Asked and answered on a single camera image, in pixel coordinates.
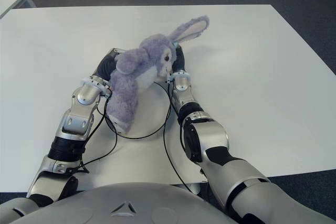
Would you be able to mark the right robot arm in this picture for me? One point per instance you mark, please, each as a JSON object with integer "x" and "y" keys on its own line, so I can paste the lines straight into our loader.
{"x": 210, "y": 134}

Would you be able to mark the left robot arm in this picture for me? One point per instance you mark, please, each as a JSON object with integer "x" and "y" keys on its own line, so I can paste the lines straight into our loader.
{"x": 76, "y": 119}

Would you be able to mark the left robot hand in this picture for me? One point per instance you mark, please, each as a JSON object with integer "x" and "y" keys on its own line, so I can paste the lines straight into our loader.
{"x": 106, "y": 65}

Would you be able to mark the purple plush bunny doll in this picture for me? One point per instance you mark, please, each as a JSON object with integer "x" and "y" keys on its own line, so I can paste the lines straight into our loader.
{"x": 131, "y": 77}

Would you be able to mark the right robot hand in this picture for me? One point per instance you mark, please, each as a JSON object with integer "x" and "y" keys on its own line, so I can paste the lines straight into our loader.
{"x": 179, "y": 60}

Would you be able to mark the white plate with black rim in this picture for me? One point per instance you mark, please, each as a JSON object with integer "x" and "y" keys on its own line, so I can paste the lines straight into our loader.
{"x": 149, "y": 113}

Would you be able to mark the grey robot torso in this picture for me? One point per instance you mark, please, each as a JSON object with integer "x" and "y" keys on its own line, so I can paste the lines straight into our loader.
{"x": 126, "y": 205}

